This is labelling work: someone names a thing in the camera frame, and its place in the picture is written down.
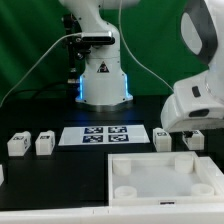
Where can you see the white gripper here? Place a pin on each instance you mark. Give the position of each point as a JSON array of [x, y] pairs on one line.
[[192, 107]]

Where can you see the white square table top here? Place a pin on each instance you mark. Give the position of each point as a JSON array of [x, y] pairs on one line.
[[167, 178]]

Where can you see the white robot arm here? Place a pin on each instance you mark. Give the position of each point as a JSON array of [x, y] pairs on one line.
[[104, 84]]

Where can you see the white right obstacle bar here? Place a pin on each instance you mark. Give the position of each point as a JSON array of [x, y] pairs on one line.
[[212, 175]]

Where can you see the white front border bar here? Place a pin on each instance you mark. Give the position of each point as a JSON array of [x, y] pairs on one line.
[[212, 213]]

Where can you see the white sheet with tags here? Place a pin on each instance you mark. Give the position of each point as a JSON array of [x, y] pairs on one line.
[[97, 135]]

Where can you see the white left edge block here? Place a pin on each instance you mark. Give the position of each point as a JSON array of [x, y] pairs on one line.
[[1, 175]]

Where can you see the black camera on stand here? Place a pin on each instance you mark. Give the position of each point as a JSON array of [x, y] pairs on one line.
[[78, 48]]

